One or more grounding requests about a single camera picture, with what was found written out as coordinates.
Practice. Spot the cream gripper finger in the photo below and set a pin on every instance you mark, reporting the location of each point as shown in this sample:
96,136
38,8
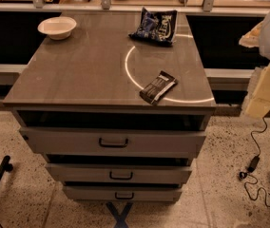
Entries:
257,102
251,38

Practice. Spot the blue chip bag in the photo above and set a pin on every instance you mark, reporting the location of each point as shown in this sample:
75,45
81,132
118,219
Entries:
156,27

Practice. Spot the black rxbar chocolate bar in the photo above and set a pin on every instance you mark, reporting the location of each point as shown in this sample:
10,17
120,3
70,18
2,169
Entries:
155,90

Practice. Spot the grey drawer cabinet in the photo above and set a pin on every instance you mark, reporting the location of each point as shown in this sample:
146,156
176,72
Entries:
93,79

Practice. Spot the white bowl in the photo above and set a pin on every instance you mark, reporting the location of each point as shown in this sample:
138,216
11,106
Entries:
57,28

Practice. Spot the top drawer with handle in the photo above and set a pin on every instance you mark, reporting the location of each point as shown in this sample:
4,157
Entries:
113,142

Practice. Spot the drawer with handle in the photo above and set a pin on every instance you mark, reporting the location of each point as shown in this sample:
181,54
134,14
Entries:
119,173
122,193
113,142

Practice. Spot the bottom drawer with handle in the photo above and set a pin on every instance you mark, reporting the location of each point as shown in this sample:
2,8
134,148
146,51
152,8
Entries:
122,193

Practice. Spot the middle drawer with handle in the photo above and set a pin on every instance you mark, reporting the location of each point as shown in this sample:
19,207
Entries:
119,173

